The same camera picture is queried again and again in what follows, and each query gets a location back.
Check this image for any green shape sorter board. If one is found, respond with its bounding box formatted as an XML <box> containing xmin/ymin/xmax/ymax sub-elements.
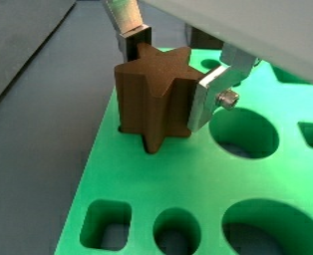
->
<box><xmin>53</xmin><ymin>47</ymin><xmax>313</xmax><ymax>255</ymax></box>

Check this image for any brown star-shaped block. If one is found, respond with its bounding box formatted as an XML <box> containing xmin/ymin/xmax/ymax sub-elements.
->
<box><xmin>114</xmin><ymin>43</ymin><xmax>202</xmax><ymax>153</ymax></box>

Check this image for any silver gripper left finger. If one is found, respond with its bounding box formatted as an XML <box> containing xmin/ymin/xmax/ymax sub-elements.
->
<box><xmin>103</xmin><ymin>0</ymin><xmax>152</xmax><ymax>62</ymax></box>

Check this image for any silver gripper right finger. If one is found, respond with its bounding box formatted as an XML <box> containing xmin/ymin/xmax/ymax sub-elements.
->
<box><xmin>186</xmin><ymin>43</ymin><xmax>257</xmax><ymax>131</ymax></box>

